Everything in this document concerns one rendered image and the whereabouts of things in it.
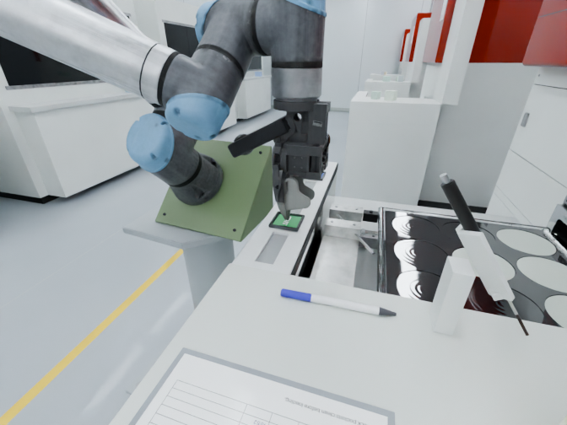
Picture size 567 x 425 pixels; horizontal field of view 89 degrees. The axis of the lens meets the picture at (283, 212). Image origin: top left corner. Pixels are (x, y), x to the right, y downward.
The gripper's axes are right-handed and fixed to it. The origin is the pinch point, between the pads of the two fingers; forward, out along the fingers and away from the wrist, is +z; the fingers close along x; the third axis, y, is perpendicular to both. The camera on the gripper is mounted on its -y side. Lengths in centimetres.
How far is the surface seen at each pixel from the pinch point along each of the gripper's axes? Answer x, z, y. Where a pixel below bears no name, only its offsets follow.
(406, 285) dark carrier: -4.4, 8.2, 22.9
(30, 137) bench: 134, 34, -271
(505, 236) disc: 17.9, 8.1, 44.5
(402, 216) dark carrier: 21.4, 8.2, 23.9
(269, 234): -4.8, 2.1, -1.2
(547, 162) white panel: 43, -2, 58
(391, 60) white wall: 796, -28, 37
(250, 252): -11.0, 2.1, -2.3
